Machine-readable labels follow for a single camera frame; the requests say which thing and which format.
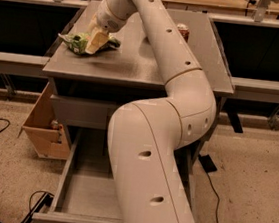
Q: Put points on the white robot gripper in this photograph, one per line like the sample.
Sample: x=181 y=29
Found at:
x=108 y=20

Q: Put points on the green jalapeno chip bag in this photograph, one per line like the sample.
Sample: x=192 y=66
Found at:
x=77 y=42

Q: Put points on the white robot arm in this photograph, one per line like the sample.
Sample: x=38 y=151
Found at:
x=143 y=135

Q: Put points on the closed grey top drawer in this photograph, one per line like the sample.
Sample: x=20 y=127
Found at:
x=79 y=111

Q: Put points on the orange soda can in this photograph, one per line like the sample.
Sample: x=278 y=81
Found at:
x=184 y=31

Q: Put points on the small can in box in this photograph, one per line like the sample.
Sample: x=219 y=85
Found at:
x=56 y=126

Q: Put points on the brown cardboard box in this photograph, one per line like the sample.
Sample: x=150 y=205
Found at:
x=48 y=143

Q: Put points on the black power adapter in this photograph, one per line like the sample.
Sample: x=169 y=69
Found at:
x=207 y=163

